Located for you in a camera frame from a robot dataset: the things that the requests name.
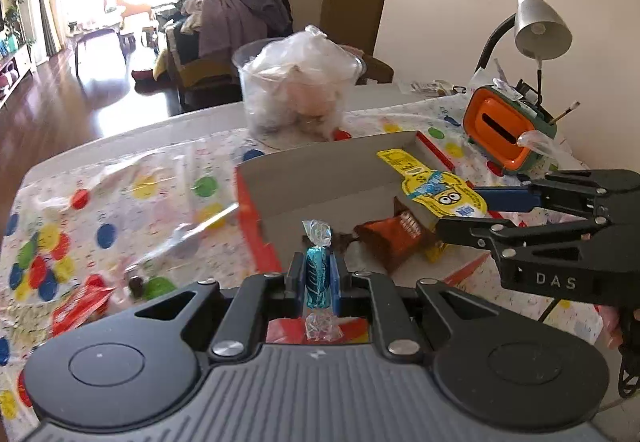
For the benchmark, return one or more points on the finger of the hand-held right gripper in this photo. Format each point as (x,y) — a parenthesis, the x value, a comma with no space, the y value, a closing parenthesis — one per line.
(465,229)
(505,198)

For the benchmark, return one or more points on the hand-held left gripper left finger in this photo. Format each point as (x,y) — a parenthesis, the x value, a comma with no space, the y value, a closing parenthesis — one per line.
(296,274)

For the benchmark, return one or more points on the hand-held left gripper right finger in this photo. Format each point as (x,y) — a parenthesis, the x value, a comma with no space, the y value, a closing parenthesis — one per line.
(338,274)

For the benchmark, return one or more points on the blue candy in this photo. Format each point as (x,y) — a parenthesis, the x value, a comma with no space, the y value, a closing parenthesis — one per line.
(316,277)

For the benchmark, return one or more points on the yellow cartoon snack packet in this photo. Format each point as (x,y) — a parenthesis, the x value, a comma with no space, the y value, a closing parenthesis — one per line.
(442,196)

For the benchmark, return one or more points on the reddish brown snack packet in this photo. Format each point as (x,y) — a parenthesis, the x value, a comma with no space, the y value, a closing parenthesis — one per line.
(395,234)

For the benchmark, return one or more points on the red cardboard box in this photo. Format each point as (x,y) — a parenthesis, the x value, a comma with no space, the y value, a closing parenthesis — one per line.
(325,182)

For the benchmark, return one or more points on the clear plastic bag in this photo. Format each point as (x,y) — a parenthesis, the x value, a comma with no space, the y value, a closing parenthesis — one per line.
(537,141)

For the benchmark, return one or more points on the orange green desktop organizer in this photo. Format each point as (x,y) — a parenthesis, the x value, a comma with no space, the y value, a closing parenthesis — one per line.
(492,121)

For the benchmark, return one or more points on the white printed paper packet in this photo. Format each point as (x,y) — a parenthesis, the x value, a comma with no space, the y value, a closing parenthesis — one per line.
(430,87)

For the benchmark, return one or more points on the dark chocolate candy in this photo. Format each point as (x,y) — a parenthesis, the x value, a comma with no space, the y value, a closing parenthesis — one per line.
(136,286)

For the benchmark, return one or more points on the grey desk lamp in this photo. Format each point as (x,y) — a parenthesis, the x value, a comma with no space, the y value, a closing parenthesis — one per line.
(542,29)

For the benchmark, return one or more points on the clear plastic sheet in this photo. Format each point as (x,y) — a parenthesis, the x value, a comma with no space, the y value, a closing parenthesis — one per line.
(125,227)

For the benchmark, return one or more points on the clear plastic container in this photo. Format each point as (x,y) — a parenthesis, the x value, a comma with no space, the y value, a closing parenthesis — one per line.
(260,86)

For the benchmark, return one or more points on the white plastic bag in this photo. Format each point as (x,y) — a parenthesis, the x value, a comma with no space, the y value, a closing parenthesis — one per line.
(310,66)

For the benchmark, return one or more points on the chair with piled clothes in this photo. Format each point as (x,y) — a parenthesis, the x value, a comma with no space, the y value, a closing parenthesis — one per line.
(200,81)

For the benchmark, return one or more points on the bright red snack packet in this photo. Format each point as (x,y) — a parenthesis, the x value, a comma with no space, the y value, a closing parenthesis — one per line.
(80,308)

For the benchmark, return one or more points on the pile of clothes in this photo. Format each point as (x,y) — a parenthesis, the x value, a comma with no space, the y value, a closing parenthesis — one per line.
(240,16)

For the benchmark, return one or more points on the coffee table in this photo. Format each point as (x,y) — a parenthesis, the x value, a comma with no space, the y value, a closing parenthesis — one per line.
(97,29)

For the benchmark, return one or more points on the wooden television cabinet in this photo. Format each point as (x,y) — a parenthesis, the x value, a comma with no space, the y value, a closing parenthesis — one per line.
(12,71)

